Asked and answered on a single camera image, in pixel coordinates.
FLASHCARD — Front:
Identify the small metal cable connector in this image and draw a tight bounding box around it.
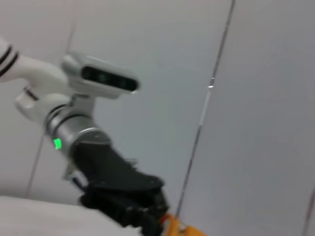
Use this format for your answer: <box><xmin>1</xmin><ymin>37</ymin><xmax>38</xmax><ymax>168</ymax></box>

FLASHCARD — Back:
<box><xmin>64</xmin><ymin>165</ymin><xmax>88</xmax><ymax>190</ymax></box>

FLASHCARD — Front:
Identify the beige food bag orange trim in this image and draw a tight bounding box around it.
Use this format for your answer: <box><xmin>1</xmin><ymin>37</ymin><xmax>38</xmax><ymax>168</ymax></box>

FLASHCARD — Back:
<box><xmin>158</xmin><ymin>212</ymin><xmax>208</xmax><ymax>236</ymax></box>

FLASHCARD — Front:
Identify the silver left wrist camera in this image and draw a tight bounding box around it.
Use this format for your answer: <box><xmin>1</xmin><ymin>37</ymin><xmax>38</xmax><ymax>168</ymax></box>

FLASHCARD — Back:
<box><xmin>61</xmin><ymin>52</ymin><xmax>140</xmax><ymax>100</ymax></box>

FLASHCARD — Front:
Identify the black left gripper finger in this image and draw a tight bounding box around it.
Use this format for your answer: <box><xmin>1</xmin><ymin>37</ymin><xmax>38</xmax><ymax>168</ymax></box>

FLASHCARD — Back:
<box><xmin>150</xmin><ymin>196</ymin><xmax>171</xmax><ymax>222</ymax></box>
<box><xmin>122</xmin><ymin>206</ymin><xmax>163</xmax><ymax>236</ymax></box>

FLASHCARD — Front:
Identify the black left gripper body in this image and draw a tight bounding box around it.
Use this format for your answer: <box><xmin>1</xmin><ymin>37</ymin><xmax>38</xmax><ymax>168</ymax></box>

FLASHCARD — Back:
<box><xmin>64</xmin><ymin>141</ymin><xmax>171</xmax><ymax>223</ymax></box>

